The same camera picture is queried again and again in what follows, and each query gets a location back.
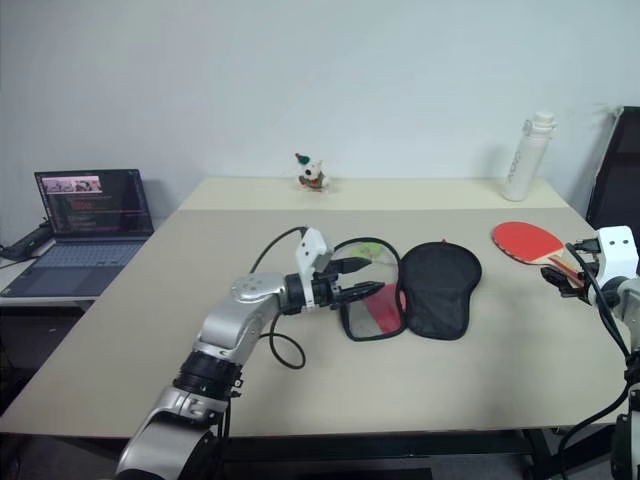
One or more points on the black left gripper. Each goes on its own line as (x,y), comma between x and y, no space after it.
(325,292)

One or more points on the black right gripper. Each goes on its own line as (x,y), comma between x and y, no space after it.
(584,286)

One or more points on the red table tennis paddle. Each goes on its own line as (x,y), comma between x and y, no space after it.
(522,241)

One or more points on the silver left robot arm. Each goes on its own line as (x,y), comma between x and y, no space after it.
(225,325)

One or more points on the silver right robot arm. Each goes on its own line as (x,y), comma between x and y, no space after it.
(626,292)

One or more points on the black mesh paddle case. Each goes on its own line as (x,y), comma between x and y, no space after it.
(437,295)

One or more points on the small white plush toy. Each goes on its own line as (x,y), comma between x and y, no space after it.
(312,173)

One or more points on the white water bottle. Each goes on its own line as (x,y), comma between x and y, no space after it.
(524,159)

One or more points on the black office chair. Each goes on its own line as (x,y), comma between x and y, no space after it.
(616,165)

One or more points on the open grey laptop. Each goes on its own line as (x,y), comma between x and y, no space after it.
(82,235)

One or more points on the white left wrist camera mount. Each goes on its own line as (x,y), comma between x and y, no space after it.
(311,252)

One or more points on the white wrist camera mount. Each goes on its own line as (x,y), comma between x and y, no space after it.
(311,252)
(619,255)

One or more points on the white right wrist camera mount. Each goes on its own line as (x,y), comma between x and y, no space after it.
(619,255)

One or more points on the black table frame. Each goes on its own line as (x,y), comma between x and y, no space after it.
(375,443)

